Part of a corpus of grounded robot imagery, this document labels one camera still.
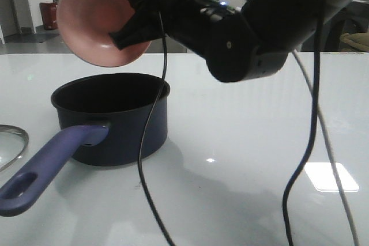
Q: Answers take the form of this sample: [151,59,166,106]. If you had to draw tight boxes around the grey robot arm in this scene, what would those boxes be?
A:
[110,0,351,82]

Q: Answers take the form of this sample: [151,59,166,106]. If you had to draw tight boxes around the olive cushion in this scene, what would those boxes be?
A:
[340,32,368,52]

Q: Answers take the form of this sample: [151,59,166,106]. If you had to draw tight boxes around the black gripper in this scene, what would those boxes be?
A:
[109,0,262,82]

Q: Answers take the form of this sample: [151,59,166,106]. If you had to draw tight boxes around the dark blue saucepan purple handle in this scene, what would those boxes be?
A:
[1,73,170,217]

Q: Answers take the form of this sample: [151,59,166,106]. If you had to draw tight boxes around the thick black cable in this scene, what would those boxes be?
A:
[282,0,332,246]

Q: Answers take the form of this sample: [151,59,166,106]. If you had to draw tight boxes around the pink plastic bowl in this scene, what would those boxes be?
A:
[57,0,150,67]

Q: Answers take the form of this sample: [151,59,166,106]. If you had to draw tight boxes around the red trash bin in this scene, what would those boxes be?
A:
[40,2,58,30]

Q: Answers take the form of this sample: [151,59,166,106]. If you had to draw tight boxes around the glass lid blue knob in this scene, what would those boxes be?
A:
[1,124,29,172]

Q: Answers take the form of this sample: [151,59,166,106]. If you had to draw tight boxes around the thin black cable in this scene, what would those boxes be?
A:
[138,9,176,246]

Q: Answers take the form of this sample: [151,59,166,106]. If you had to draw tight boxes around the white cable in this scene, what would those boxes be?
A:
[291,50,361,246]

